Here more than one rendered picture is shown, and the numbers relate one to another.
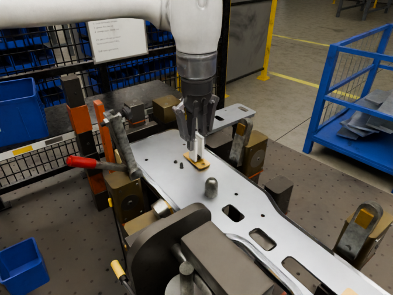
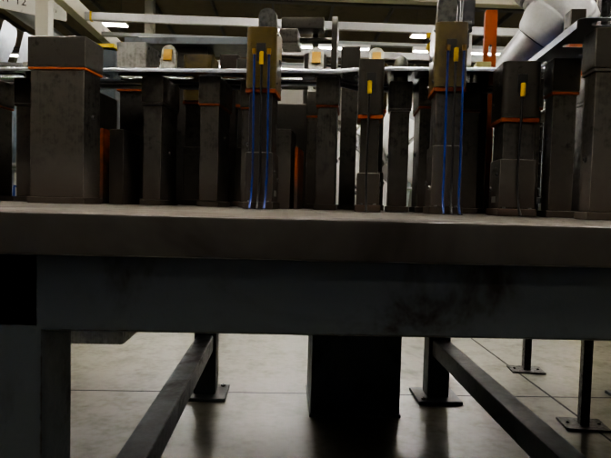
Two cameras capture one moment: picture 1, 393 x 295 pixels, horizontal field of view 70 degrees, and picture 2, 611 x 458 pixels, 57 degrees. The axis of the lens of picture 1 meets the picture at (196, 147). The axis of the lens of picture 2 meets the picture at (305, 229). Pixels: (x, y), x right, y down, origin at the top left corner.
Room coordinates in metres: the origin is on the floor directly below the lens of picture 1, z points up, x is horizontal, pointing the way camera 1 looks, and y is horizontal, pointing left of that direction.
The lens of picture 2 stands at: (1.19, -1.12, 0.71)
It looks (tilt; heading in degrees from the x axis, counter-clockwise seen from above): 3 degrees down; 132
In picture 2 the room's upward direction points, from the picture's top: 2 degrees clockwise
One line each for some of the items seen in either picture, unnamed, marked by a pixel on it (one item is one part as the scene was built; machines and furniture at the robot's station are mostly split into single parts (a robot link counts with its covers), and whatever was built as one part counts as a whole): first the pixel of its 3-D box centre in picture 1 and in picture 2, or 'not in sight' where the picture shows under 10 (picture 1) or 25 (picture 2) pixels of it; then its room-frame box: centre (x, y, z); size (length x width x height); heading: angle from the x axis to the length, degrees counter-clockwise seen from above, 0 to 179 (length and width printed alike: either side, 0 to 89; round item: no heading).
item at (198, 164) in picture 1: (196, 157); not in sight; (0.63, 0.00, 1.01); 0.08 x 0.04 x 0.01; 37
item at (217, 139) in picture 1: (218, 171); (515, 142); (0.78, -0.08, 0.84); 0.12 x 0.07 x 0.28; 127
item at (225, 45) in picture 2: not in sight; (195, 47); (-0.16, -0.11, 1.16); 0.37 x 0.14 x 0.02; 37
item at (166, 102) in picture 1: (170, 143); not in sight; (0.89, 0.10, 0.88); 0.08 x 0.08 x 0.36; 37
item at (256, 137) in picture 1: (248, 182); (445, 122); (0.68, -0.17, 0.87); 0.12 x 0.07 x 0.35; 127
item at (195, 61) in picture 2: not in sight; (202, 134); (-0.01, -0.20, 0.89); 0.12 x 0.08 x 0.38; 127
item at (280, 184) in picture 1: (273, 220); (369, 138); (0.55, -0.22, 0.84); 0.10 x 0.05 x 0.29; 127
